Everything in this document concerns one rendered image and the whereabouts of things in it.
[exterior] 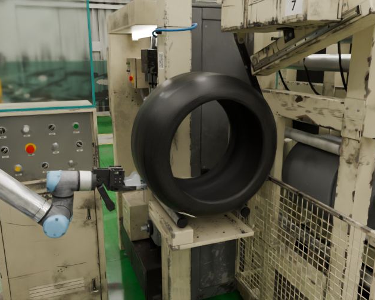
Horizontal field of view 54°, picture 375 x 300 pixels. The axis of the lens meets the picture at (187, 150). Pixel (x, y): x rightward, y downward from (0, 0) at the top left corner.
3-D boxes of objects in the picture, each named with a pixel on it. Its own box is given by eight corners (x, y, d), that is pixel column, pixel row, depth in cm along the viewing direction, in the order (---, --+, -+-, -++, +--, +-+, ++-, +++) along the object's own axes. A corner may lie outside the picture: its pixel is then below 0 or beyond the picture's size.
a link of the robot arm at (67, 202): (47, 230, 127) (48, 200, 124) (52, 216, 137) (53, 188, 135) (70, 230, 128) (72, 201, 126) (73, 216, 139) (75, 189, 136)
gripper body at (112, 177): (127, 171, 135) (93, 171, 130) (125, 193, 136) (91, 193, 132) (122, 165, 142) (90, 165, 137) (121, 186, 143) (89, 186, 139)
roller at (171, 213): (158, 186, 173) (163, 192, 175) (150, 193, 172) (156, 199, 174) (183, 215, 141) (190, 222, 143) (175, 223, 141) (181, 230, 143)
